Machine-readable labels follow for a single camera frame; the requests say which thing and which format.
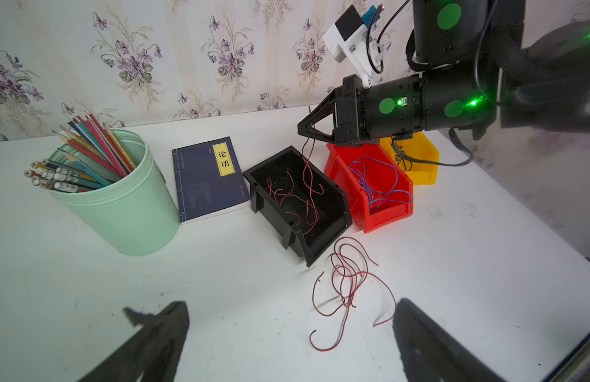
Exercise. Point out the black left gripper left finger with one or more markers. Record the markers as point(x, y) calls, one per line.
point(153, 353)

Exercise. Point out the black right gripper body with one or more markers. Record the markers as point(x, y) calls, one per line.
point(366, 115)

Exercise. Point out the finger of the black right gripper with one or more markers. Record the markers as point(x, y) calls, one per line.
point(313, 133)
point(324, 109)

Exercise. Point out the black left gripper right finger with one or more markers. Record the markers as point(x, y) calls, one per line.
point(429, 353)

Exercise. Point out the black plastic bin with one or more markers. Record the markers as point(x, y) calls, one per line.
point(307, 209)

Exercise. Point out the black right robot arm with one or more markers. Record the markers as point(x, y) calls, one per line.
point(468, 70)

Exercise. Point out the yellow plastic bin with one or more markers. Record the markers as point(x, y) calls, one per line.
point(419, 147)

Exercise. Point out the red plastic bin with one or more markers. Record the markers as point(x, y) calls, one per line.
point(379, 193)

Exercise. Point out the dark blue book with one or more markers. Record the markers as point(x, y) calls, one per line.
point(209, 181)

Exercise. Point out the green pen cup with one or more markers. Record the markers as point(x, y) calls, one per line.
point(136, 215)

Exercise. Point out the coloured pencils bundle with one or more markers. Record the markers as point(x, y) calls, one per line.
point(92, 158)

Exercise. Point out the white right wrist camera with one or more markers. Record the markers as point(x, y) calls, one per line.
point(349, 38)

